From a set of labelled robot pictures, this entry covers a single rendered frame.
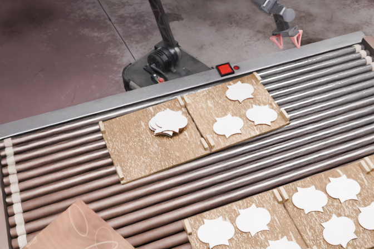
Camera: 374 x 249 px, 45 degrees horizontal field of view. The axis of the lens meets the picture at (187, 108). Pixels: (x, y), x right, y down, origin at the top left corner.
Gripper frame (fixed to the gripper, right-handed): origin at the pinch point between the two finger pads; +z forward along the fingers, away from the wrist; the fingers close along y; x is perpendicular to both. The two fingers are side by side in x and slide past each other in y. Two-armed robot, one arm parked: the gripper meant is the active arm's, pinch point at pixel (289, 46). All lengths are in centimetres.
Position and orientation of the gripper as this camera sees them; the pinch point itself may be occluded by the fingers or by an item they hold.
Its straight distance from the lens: 213.6
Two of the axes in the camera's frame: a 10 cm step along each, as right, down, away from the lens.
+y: 6.3, 0.9, -7.7
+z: 3.8, 8.3, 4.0
